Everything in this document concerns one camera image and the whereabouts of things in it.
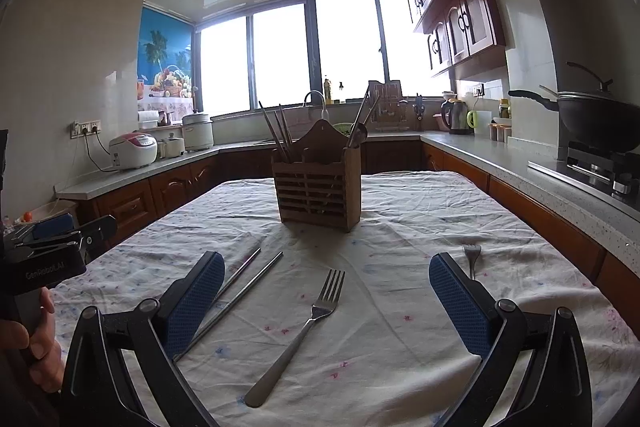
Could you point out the steel electric kettle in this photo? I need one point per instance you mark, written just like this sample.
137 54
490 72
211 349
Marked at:
454 117

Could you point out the yellow lidded jar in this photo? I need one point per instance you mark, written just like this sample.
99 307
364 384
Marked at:
504 109

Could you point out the large kitchen window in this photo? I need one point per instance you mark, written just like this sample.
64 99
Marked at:
280 57

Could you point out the person's left hand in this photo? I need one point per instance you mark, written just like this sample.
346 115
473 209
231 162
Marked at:
45 357

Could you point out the single wall socket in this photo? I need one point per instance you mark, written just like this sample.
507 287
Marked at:
478 90

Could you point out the red and white rice cooker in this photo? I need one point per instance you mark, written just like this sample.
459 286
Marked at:
132 152

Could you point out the black wok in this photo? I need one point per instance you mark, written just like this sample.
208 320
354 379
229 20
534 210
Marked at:
600 122

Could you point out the metal fork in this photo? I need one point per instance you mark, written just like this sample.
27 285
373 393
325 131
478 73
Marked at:
320 302
471 257

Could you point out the small white cooker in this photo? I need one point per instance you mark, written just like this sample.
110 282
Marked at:
170 147

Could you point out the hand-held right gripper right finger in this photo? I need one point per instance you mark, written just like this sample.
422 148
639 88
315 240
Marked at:
460 302

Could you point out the wooden dish rack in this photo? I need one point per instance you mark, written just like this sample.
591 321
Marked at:
387 102

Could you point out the wooden spatula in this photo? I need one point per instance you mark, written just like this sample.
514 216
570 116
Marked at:
548 92

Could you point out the yellow oil bottle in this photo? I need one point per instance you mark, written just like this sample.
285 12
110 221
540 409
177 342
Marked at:
328 91

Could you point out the gas stove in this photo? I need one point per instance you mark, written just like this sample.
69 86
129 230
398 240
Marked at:
600 167

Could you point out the beige plastic basin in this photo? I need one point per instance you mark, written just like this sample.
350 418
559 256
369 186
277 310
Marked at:
52 209

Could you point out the spice jar set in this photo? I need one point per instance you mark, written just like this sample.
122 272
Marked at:
500 131

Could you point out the white paper towel roll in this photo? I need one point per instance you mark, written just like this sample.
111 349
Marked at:
148 119

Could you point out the white floral tablecloth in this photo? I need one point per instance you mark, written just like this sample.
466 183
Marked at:
390 257

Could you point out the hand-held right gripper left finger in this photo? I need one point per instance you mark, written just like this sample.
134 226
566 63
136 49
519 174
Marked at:
195 302

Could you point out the metal chopstick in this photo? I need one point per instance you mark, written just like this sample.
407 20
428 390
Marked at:
250 287
242 269

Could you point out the wooden utensil holder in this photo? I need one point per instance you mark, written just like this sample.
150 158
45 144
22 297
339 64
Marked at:
315 202

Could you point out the kitchen tool holder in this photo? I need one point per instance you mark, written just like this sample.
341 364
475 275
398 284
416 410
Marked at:
418 112

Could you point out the chrome sink faucet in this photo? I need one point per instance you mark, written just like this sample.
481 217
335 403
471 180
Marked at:
312 93

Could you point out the metal spoon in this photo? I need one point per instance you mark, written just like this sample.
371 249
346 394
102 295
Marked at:
357 136

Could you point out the beach and fruit print blind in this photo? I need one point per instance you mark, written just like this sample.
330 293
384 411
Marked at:
160 47

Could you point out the grey kitchen countertop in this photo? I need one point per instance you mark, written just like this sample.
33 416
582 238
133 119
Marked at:
500 167

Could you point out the green plastic basket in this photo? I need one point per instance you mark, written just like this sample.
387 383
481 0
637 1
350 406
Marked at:
342 126

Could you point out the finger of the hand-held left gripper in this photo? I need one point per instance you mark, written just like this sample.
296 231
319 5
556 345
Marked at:
52 226
100 229

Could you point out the large white rice cooker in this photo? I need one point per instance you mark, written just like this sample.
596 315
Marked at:
197 132

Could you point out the wall socket strip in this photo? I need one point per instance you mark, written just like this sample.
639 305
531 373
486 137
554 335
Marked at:
85 128

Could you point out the wooden base cabinets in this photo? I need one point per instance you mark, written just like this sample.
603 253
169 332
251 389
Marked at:
175 187

